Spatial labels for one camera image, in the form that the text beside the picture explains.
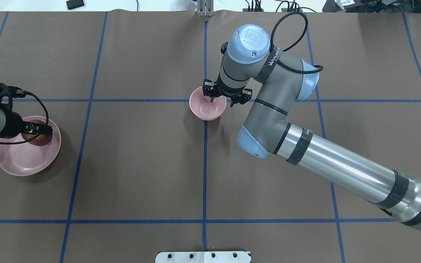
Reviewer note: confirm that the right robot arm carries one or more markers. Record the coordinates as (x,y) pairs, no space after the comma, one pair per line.
(370,102)

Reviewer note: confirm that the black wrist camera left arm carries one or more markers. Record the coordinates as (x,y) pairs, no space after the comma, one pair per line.
(7,94)

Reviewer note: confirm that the red apple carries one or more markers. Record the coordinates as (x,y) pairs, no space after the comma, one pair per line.
(38,138)

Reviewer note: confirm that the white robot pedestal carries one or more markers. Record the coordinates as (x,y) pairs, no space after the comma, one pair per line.
(204,257)

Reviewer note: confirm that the pink plate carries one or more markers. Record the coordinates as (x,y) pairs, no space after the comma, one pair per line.
(27,159)

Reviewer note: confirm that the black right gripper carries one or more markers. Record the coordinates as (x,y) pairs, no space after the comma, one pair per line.
(227,91)

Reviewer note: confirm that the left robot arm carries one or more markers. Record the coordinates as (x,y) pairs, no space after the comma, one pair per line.
(11,125)

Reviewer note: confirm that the aluminium frame post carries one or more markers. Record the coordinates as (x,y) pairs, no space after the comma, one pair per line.
(205,8)

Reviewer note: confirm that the pink bowl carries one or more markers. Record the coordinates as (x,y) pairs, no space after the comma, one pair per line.
(202,107)

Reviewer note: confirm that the small black square device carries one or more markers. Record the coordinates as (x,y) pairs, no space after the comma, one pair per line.
(74,4)

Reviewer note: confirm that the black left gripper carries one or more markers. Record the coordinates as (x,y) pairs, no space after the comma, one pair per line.
(15,126)

